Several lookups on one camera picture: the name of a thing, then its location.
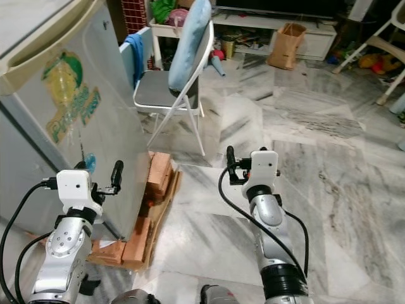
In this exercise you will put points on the white television cabinet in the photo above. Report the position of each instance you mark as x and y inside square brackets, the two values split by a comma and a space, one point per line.
[319, 39]

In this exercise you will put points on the pink bag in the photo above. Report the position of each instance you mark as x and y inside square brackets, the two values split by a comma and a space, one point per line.
[178, 17]

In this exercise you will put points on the blue cloth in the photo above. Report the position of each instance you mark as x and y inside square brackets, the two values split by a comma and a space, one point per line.
[135, 57]

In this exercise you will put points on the light blue pillow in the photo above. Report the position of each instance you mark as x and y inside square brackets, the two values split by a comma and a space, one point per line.
[190, 44]

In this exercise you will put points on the grey robot right leg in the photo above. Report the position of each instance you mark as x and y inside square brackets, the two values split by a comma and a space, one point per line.
[218, 296]

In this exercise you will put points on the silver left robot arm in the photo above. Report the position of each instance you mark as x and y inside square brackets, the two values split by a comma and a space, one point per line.
[63, 253]

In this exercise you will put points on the grey fridge with fruit sticker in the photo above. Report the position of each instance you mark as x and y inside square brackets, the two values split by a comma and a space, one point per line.
[120, 126]

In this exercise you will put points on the green cloth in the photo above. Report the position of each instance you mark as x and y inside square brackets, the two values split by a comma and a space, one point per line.
[162, 10]

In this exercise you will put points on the yellow toy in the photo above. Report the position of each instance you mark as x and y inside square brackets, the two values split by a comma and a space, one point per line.
[370, 62]

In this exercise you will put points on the gold can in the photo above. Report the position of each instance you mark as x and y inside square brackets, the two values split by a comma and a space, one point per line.
[228, 47]

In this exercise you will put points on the grey robot leg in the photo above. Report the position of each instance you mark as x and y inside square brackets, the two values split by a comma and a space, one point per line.
[128, 297]
[218, 296]

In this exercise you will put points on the brown paper bag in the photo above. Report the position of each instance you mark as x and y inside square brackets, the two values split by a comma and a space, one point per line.
[286, 45]

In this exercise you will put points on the white basket rack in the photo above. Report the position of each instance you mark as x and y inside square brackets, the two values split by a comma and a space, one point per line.
[158, 35]

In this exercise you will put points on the orange brick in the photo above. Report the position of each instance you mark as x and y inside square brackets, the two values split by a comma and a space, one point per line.
[160, 172]
[138, 240]

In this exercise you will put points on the red lattice panel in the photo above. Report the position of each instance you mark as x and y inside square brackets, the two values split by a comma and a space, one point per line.
[134, 14]

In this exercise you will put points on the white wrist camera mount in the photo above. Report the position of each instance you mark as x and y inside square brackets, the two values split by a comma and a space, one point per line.
[73, 187]
[266, 166]

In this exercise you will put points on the black television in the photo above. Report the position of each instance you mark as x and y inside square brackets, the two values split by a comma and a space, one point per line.
[278, 6]

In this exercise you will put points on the grey robot left leg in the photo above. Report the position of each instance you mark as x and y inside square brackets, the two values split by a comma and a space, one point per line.
[128, 297]

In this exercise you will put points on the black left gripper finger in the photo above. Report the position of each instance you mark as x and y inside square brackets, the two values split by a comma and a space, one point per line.
[81, 166]
[118, 173]

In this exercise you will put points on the white folding chair grey seat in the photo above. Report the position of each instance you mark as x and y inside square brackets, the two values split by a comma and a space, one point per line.
[155, 88]

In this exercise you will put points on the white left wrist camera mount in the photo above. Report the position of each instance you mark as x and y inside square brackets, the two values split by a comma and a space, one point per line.
[73, 187]

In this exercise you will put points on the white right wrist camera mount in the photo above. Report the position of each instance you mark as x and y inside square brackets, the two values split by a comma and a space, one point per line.
[266, 166]

